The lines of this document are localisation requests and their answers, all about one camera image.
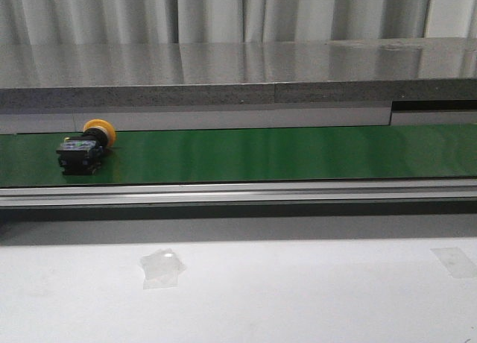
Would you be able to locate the clear tape patch right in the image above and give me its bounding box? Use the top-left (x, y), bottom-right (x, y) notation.
top-left (432, 248), bottom-right (476, 279)

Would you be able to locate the clear tape patch left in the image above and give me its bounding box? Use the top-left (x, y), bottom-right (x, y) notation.
top-left (139, 248), bottom-right (186, 289)

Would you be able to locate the grey conveyor rear guide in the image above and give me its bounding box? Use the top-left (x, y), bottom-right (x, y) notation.
top-left (1, 100), bottom-right (476, 134)

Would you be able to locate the yellow push button switch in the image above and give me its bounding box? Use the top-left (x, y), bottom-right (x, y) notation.
top-left (56, 119), bottom-right (117, 175)

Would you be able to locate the clear tape patch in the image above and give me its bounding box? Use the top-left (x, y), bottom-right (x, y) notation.
top-left (139, 248), bottom-right (186, 289)
top-left (432, 248), bottom-right (476, 279)

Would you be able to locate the white pleated curtain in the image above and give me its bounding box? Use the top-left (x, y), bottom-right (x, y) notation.
top-left (1, 0), bottom-right (476, 45)

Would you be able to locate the green conveyor belt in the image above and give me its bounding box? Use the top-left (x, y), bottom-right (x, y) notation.
top-left (1, 124), bottom-right (476, 188)

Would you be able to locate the aluminium conveyor front rail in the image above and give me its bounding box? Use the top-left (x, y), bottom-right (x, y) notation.
top-left (1, 178), bottom-right (476, 209)

